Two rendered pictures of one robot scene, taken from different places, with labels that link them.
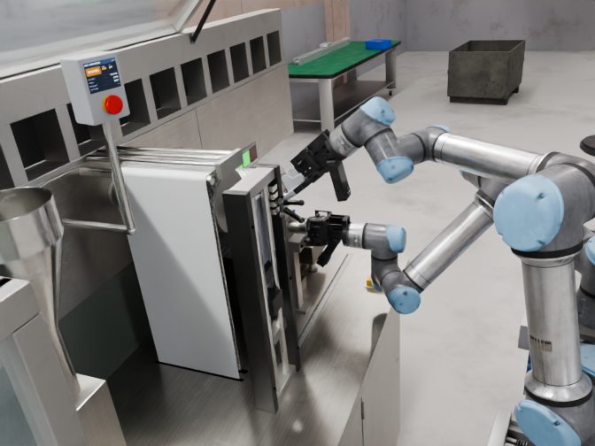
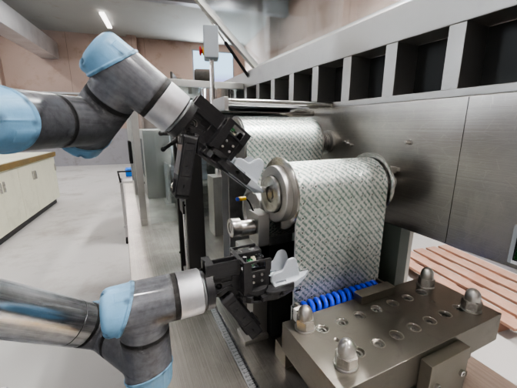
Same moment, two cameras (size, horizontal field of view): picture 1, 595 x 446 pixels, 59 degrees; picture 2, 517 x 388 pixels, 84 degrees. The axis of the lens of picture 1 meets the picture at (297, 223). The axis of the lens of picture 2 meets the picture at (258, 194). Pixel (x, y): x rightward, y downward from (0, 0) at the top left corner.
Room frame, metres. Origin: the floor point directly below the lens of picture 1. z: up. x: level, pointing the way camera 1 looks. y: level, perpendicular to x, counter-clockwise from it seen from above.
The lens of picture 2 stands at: (1.68, -0.41, 1.38)
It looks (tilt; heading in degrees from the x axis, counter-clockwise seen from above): 13 degrees down; 131
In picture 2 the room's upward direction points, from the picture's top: straight up
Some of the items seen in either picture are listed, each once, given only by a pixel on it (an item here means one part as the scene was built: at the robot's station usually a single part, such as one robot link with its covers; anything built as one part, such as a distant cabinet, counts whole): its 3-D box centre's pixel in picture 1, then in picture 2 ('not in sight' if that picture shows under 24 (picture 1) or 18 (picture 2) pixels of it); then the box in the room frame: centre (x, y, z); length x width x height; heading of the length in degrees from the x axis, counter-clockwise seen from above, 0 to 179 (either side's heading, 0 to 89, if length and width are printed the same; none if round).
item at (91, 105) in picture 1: (99, 88); (208, 44); (0.84, 0.29, 1.66); 0.07 x 0.07 x 0.10; 52
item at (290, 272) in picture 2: not in sight; (291, 271); (1.40, 0.00, 1.12); 0.09 x 0.03 x 0.06; 65
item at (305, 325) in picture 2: not in sight; (305, 316); (1.45, -0.02, 1.05); 0.04 x 0.04 x 0.04
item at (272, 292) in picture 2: not in sight; (271, 288); (1.39, -0.04, 1.09); 0.09 x 0.05 x 0.02; 65
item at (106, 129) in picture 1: (118, 177); (212, 89); (0.85, 0.29, 1.51); 0.02 x 0.02 x 0.20
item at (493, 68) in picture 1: (486, 72); not in sight; (7.02, -2.65, 0.33); 0.98 x 0.79 x 0.66; 149
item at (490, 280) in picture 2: not in sight; (470, 281); (1.60, 2.52, 0.05); 1.21 x 0.83 x 0.11; 145
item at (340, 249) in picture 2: not in sight; (341, 253); (1.44, 0.13, 1.12); 0.23 x 0.01 x 0.18; 66
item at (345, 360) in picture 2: not in sight; (346, 352); (1.54, -0.05, 1.05); 0.04 x 0.04 x 0.04
